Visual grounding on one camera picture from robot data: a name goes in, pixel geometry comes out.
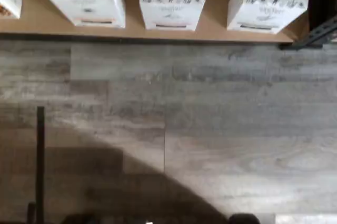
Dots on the white box with floral print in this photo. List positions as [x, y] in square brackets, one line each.
[172, 0]
[266, 3]
[87, 0]

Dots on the brown wooden shelf board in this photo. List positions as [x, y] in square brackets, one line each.
[39, 24]

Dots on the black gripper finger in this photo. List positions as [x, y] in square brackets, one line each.
[244, 219]
[81, 219]

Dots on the thin black vertical rod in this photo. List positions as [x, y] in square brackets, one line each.
[40, 161]

